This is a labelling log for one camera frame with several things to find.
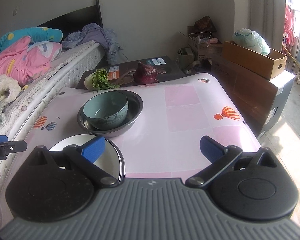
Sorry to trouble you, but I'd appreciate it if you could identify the white ceramic calligraphy plate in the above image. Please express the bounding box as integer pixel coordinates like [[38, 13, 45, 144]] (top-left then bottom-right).
[[49, 134, 120, 180]]

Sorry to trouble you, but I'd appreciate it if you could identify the teal ceramic bowl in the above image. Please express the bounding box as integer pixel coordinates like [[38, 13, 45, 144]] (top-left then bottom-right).
[[83, 91, 129, 131]]

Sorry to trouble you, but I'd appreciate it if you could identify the small steel bowl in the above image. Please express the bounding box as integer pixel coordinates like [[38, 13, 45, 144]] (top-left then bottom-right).
[[77, 90, 143, 138]]

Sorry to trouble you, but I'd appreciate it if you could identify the pink balloon tablecloth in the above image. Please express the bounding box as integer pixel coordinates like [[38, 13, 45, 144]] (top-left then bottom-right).
[[14, 74, 260, 179]]

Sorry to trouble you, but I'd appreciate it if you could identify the white fluffy cloth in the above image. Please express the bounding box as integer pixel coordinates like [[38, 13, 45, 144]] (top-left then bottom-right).
[[0, 74, 21, 110]]

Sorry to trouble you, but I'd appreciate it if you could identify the large brown cardboard box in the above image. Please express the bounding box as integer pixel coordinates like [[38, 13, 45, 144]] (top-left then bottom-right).
[[211, 53, 295, 138]]

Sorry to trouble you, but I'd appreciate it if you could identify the green leafy vegetable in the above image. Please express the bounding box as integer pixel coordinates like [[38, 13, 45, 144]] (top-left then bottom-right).
[[84, 68, 120, 91]]

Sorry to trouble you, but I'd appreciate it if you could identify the white mattress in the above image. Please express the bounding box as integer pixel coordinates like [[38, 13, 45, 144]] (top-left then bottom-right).
[[0, 41, 106, 228]]

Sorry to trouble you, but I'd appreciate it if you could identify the dark printed product box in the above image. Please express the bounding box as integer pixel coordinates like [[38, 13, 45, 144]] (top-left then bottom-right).
[[76, 56, 185, 89]]

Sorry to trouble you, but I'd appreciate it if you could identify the pink and teal quilt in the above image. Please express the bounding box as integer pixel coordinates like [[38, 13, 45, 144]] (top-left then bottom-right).
[[0, 27, 63, 87]]

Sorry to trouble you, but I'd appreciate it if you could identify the open shallow cardboard box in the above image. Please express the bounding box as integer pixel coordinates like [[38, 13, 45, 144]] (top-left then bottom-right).
[[223, 41, 287, 80]]

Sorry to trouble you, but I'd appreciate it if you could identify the red onion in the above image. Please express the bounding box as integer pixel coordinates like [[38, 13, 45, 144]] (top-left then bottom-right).
[[133, 61, 158, 85]]

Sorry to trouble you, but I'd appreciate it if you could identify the green white plastic bag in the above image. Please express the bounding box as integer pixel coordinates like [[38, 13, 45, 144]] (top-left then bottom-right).
[[232, 28, 270, 56]]

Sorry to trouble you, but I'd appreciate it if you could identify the cluttered cardboard box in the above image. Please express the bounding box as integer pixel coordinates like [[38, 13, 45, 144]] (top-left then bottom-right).
[[178, 16, 223, 63]]

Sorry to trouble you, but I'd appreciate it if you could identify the grey-blue clothes pile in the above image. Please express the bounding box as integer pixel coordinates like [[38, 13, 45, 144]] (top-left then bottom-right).
[[62, 23, 117, 65]]

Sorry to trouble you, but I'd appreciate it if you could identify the black headboard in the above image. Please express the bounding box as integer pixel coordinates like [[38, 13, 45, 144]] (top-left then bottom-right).
[[38, 0, 103, 39]]

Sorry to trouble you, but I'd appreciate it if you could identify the grey curtain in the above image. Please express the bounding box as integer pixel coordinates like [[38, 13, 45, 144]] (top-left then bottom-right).
[[234, 0, 286, 51]]

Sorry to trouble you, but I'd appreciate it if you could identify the wall socket with plug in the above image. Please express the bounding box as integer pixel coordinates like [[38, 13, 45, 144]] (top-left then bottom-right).
[[116, 44, 129, 62]]

